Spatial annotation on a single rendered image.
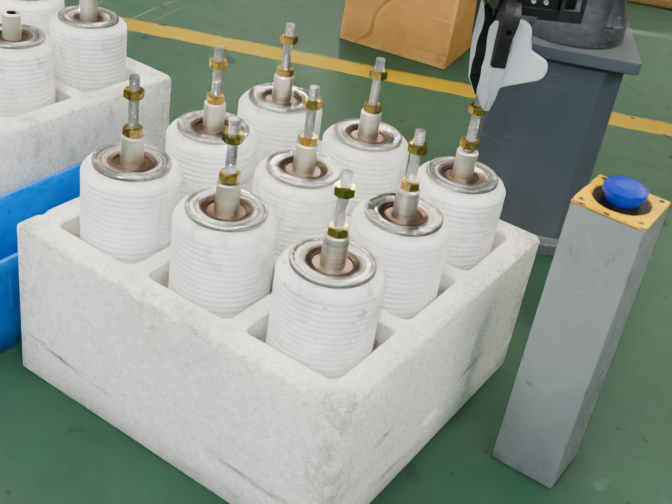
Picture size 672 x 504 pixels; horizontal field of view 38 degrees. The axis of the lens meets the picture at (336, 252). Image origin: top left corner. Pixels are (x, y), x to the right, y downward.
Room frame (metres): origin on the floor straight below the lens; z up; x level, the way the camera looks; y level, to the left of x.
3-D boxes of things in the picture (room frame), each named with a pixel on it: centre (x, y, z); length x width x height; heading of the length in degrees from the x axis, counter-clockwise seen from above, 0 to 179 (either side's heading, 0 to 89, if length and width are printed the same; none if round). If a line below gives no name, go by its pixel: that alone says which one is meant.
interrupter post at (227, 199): (0.75, 0.10, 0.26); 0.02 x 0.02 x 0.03
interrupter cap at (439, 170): (0.90, -0.12, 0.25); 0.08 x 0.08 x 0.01
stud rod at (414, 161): (0.79, -0.06, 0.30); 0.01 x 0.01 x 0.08
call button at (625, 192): (0.77, -0.24, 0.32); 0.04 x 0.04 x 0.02
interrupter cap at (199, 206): (0.75, 0.10, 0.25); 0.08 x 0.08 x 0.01
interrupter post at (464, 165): (0.90, -0.12, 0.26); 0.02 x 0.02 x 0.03
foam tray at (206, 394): (0.85, 0.05, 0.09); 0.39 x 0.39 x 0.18; 60
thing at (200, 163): (0.91, 0.15, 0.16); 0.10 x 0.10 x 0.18
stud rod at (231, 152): (0.75, 0.10, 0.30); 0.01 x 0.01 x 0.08
